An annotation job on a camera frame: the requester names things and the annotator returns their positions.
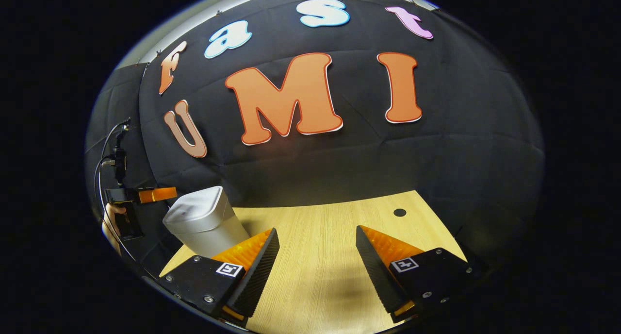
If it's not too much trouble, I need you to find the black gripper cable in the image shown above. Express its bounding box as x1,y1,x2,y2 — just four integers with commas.
93,118,146,276

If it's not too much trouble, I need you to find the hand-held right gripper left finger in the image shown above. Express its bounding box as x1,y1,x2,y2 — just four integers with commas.
158,228,280,327

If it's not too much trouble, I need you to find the wooden desktop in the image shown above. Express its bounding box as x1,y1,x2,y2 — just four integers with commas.
159,190,469,334

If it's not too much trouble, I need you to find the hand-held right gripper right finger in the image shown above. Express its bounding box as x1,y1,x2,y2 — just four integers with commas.
356,225,474,324

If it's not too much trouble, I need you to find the white desktop garbage bin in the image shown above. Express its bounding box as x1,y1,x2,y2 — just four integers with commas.
163,186,250,258

